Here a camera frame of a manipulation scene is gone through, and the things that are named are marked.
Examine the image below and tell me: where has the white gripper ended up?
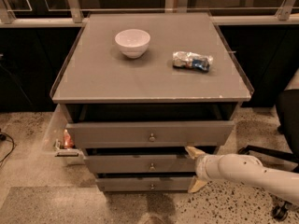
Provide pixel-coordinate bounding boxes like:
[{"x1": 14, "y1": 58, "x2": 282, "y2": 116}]
[{"x1": 185, "y1": 146, "x2": 221, "y2": 193}]

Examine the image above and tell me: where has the grey drawer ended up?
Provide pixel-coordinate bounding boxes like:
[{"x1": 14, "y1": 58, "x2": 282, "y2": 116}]
[
  {"x1": 96, "y1": 176, "x2": 192, "y2": 192},
  {"x1": 66, "y1": 121, "x2": 234, "y2": 148},
  {"x1": 84, "y1": 155, "x2": 195, "y2": 174}
]

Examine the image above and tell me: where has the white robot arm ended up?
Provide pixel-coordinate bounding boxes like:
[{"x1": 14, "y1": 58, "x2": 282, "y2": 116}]
[{"x1": 185, "y1": 146, "x2": 299, "y2": 205}]

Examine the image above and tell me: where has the grey top drawer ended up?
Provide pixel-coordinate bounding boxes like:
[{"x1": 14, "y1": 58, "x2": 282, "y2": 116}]
[{"x1": 66, "y1": 121, "x2": 234, "y2": 148}]

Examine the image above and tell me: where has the grey bottom drawer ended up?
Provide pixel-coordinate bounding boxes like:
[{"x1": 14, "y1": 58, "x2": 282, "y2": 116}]
[{"x1": 96, "y1": 176, "x2": 192, "y2": 192}]

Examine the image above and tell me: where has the grey drawer cabinet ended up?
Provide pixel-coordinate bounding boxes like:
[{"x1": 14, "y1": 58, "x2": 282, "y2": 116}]
[{"x1": 51, "y1": 19, "x2": 253, "y2": 180}]

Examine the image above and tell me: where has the crinkled snack bag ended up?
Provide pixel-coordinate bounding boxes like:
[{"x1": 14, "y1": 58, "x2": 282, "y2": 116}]
[{"x1": 172, "y1": 51, "x2": 213, "y2": 73}]

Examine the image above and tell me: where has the black office chair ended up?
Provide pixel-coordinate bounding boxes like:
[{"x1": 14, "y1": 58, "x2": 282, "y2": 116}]
[{"x1": 236, "y1": 89, "x2": 299, "y2": 222}]

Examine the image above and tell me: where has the orange packet in bin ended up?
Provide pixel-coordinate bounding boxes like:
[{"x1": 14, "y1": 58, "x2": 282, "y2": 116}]
[{"x1": 64, "y1": 130, "x2": 74, "y2": 148}]

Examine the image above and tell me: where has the white ceramic bowl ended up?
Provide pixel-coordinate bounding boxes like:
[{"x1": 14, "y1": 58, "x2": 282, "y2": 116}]
[{"x1": 115, "y1": 29, "x2": 150, "y2": 59}]

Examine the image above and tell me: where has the metal railing frame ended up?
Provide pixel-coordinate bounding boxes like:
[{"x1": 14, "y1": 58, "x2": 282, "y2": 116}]
[{"x1": 1, "y1": 0, "x2": 299, "y2": 28}]

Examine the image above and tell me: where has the black floor cable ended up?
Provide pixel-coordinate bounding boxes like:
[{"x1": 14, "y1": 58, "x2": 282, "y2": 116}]
[{"x1": 0, "y1": 129, "x2": 17, "y2": 168}]

